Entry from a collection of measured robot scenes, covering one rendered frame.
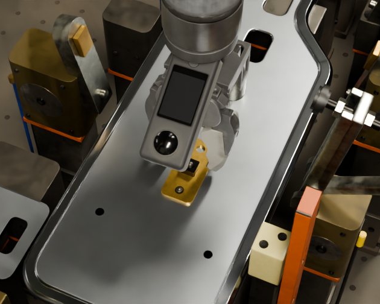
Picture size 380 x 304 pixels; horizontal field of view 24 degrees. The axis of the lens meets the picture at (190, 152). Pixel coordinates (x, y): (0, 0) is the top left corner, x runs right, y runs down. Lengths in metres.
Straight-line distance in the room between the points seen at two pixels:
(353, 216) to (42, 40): 0.42
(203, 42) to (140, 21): 0.36
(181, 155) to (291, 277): 0.16
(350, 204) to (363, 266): 0.37
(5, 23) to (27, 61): 0.52
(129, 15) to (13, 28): 0.43
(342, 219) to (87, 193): 0.28
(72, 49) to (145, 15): 0.19
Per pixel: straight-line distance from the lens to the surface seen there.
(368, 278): 1.29
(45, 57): 1.05
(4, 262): 0.96
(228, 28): 0.79
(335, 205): 0.93
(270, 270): 0.90
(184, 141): 0.82
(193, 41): 0.79
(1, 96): 1.47
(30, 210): 0.99
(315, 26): 1.16
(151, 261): 0.94
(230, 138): 0.91
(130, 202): 0.98
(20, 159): 1.05
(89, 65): 1.03
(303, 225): 0.76
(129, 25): 1.15
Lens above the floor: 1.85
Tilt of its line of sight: 57 degrees down
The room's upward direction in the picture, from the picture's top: straight up
